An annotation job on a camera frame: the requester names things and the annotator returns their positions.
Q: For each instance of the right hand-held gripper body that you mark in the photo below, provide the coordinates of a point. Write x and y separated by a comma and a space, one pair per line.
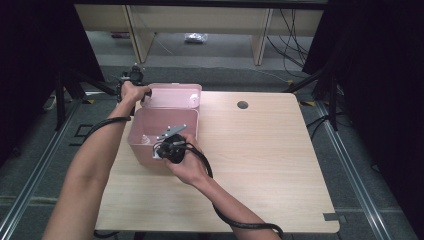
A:
173, 150

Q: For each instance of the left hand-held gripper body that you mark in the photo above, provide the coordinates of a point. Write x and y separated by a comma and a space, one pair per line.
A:
135, 77

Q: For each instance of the pink storage box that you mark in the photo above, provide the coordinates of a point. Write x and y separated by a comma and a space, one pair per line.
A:
173, 98

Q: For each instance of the person's left hand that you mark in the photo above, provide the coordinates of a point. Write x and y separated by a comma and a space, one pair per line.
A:
131, 93

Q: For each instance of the person's right hand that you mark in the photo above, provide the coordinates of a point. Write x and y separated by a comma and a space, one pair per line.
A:
191, 166

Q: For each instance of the yellow black tape mark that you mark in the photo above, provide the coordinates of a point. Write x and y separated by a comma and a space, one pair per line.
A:
88, 101
308, 103

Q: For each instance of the clear plastic bag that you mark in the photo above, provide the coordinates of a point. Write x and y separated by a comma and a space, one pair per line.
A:
196, 37

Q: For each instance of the black metal stand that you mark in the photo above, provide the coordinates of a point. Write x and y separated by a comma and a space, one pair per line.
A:
332, 103
60, 100

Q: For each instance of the black table grommet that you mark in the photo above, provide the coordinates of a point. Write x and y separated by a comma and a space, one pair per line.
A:
242, 105

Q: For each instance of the beige wooden desk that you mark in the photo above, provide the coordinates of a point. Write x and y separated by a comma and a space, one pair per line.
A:
200, 18

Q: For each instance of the black curtain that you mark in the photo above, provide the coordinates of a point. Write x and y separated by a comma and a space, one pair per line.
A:
383, 83
33, 66

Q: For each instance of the grey tape strip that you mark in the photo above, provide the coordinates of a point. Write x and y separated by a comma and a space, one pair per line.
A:
333, 217

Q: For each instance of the aluminium floor rail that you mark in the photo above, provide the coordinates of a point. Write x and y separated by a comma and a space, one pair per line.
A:
30, 183
350, 173

